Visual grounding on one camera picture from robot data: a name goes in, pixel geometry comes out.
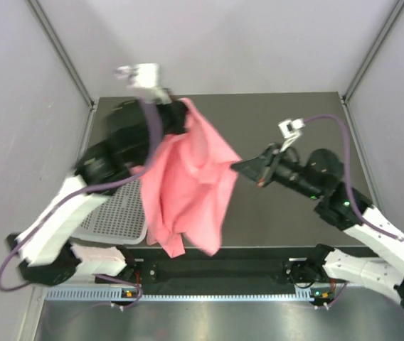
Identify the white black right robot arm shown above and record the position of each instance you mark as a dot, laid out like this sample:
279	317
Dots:
322	179

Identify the white perforated plastic basket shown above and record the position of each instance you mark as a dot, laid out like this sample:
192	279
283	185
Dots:
118	221

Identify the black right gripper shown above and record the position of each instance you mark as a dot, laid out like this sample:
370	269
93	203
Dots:
262	168

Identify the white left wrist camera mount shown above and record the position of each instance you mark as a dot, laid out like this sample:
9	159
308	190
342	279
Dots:
142	81

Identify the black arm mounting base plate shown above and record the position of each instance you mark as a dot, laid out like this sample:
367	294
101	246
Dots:
152	266

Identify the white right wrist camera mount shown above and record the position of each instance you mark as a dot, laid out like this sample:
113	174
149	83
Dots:
291	130

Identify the pink t shirt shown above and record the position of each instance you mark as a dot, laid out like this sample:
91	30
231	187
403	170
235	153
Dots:
187	190

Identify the aluminium frame post right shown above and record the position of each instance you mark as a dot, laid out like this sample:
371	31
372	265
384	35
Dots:
374	49

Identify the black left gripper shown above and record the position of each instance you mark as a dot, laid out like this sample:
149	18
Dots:
178	111

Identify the aluminium frame post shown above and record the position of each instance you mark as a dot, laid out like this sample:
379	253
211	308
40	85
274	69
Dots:
63	56
374	49

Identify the grey slotted cable duct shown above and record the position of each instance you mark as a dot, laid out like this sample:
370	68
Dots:
121	294

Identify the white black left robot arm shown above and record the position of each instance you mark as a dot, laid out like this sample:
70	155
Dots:
131	133

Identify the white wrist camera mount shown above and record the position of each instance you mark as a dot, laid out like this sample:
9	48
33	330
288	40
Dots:
291	130
142	81

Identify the aluminium frame post left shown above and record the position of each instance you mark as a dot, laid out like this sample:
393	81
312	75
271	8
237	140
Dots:
63	56

